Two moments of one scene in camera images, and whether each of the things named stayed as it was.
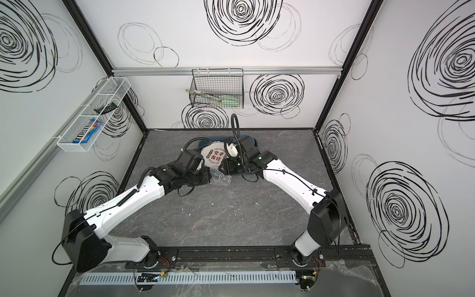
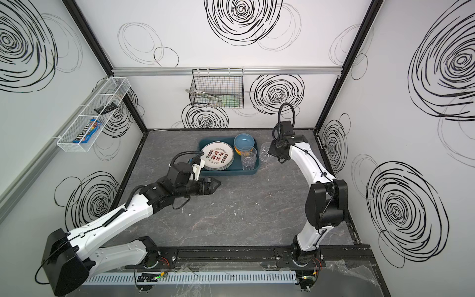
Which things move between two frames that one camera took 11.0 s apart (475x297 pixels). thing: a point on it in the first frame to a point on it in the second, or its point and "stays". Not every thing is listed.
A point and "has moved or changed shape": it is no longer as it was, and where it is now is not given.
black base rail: x=162 y=257 stays
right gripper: x=233 y=163 to x=278 y=151
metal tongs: x=210 y=96 stays
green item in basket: x=232 y=102 stays
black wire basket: x=222 y=88 stays
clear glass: x=217 y=177 has moved or changed shape
